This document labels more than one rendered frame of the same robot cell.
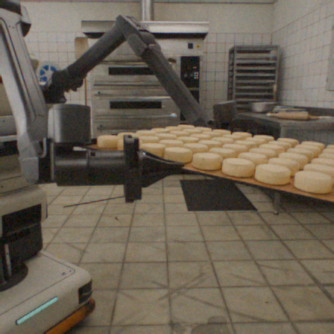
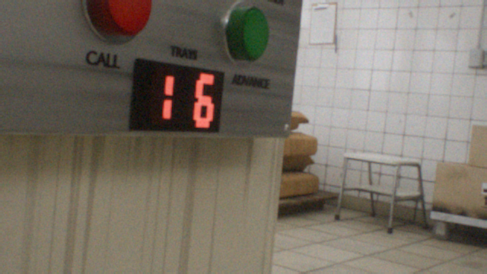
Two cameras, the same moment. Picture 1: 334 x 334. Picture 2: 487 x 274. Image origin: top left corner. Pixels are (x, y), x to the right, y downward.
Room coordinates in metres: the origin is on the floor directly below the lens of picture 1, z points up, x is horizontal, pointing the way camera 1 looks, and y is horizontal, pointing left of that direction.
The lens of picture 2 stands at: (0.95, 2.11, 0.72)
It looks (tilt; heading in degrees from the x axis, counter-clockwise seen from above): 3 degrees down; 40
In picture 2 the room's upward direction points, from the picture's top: 5 degrees clockwise
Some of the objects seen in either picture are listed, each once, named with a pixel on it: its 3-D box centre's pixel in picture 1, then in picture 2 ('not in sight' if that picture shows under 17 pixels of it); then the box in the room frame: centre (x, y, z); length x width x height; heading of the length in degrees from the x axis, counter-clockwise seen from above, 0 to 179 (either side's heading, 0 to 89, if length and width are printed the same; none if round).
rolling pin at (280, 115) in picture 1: (293, 116); not in sight; (3.06, -1.22, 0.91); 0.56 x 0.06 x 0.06; 31
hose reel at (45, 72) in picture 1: (51, 96); not in sight; (5.18, 1.90, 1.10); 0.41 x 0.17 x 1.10; 92
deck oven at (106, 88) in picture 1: (147, 103); not in sight; (4.69, 0.30, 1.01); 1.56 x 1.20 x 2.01; 92
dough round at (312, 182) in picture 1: (313, 182); not in sight; (0.43, -0.21, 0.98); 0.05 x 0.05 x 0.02
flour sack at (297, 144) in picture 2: not in sight; (274, 141); (4.54, 4.81, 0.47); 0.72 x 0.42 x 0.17; 7
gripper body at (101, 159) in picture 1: (112, 168); not in sight; (0.49, 0.09, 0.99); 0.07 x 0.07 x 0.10; 11
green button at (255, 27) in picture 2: not in sight; (245, 33); (1.23, 2.35, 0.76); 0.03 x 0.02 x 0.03; 6
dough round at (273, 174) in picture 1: (272, 174); not in sight; (0.46, -0.16, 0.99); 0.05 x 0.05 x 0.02
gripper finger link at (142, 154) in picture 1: (156, 173); not in sight; (0.51, 0.02, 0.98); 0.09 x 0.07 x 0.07; 101
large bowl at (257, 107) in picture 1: (262, 107); not in sight; (4.28, -1.28, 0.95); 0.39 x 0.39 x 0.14
